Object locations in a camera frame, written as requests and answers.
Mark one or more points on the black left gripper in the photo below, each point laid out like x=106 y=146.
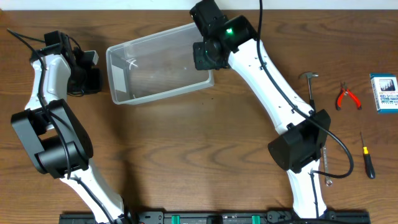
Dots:
x=92 y=81

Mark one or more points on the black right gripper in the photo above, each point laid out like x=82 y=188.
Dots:
x=203 y=62

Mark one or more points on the clear plastic container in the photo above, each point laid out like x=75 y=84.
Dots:
x=155 y=67

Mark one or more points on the small steel claw hammer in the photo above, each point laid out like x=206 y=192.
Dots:
x=310 y=76

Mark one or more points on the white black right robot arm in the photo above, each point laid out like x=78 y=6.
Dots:
x=302 y=132

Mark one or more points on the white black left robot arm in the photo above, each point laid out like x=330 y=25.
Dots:
x=57 y=143

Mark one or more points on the silver combination wrench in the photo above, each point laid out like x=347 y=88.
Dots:
x=328 y=180

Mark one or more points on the blue white screwdriver box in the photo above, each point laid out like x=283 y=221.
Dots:
x=384 y=87

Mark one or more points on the black yellow screwdriver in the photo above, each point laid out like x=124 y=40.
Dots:
x=369 y=168

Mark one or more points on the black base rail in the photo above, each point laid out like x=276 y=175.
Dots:
x=268 y=217

